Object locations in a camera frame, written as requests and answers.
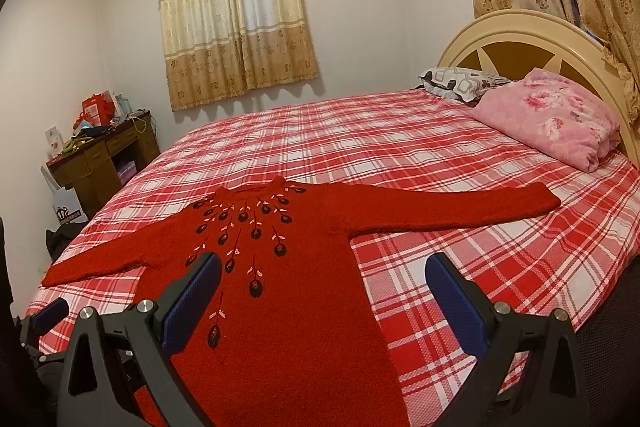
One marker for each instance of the red gift box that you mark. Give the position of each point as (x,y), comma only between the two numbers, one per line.
(99,109)

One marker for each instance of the white paper bag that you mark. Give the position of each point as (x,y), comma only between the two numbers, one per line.
(65,202)

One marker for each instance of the grey patterned pillow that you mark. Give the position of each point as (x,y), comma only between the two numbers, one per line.
(460,84)

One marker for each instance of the red plaid bed sheet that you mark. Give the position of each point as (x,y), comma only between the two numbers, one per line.
(411,140)

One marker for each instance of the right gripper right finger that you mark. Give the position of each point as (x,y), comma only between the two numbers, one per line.
(527,371)

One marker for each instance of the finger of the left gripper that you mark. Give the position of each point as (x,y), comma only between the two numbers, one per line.
(36,325)

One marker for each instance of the red knit sweater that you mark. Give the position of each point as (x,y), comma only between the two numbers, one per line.
(289,337)

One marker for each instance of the pink floral folded quilt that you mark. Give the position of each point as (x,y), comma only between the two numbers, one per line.
(554,115)

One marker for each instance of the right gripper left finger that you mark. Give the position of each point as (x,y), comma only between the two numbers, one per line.
(94,387)

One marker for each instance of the beige window curtain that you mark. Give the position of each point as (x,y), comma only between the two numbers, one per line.
(219,49)

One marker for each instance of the cream wooden headboard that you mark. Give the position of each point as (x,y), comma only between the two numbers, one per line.
(510,43)

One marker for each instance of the white card on desk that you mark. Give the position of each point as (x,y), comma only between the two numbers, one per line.
(55,142)

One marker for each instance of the dark wooden desk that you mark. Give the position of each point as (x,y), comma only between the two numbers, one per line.
(98,169)

